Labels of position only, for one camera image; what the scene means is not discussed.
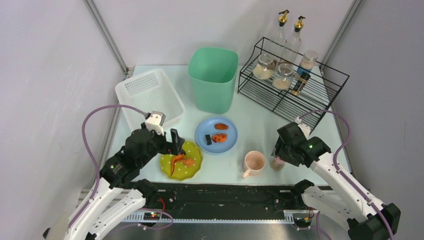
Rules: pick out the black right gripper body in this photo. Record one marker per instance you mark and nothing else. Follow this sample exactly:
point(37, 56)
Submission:
point(282, 151)

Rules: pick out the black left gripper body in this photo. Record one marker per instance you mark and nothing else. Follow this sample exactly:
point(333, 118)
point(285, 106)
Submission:
point(171, 145)

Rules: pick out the pink lid spice jar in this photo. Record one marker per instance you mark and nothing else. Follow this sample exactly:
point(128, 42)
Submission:
point(276, 163)

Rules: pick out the green polka dot plate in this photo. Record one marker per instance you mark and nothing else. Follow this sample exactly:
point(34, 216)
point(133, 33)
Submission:
point(182, 172)

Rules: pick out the blue plate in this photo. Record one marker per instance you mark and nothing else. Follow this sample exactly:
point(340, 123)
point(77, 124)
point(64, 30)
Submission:
point(206, 127)

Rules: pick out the large glass jar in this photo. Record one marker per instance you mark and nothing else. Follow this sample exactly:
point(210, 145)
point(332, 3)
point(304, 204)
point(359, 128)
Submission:
point(283, 76)

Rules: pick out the small black cap spice bottle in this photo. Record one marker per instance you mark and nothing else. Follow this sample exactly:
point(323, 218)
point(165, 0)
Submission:
point(300, 84)

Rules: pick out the glass jar with light powder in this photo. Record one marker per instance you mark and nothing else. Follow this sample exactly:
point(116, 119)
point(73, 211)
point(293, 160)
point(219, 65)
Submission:
point(264, 67)

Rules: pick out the spice shaker white lid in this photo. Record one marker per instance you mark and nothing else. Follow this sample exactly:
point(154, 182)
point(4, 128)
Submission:
point(307, 62)

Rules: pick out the glass oil bottle gold cap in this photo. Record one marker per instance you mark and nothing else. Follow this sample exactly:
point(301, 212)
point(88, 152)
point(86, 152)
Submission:
point(293, 43)

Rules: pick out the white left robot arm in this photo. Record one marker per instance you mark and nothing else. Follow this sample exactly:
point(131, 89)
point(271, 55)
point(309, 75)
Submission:
point(93, 220)

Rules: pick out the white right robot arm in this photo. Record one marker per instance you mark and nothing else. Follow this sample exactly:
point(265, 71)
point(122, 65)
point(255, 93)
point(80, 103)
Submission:
point(356, 209)

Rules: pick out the orange chicken wing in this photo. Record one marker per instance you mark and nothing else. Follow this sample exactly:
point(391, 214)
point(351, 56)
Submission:
point(176, 159)

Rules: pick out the orange fried nugget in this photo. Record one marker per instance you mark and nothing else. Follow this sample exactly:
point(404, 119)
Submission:
point(188, 162)

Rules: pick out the black white sushi roll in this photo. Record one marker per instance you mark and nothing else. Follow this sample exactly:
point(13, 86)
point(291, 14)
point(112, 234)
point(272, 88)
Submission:
point(208, 139)

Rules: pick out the pink mug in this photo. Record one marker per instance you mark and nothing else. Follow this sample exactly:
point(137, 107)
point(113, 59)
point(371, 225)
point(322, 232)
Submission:
point(254, 163)

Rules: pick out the orange grilled chicken piece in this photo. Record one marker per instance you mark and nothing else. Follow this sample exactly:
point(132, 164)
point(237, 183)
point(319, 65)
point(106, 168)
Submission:
point(219, 138)

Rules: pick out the small orange chicken piece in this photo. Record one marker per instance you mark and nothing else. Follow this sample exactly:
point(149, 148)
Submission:
point(221, 126)

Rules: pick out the white perforated plastic basket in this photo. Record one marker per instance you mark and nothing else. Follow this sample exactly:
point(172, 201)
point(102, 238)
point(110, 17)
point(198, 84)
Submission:
point(150, 91)

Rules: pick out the green plastic bin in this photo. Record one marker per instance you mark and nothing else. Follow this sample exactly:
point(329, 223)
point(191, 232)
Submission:
point(212, 71)

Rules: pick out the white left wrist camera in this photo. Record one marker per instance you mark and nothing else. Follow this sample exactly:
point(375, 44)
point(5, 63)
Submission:
point(155, 121)

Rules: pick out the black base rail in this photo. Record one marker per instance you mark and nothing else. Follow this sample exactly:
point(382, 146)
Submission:
point(220, 203)

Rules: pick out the black wire rack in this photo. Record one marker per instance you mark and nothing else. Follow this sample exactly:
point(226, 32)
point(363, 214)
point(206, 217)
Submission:
point(320, 92)

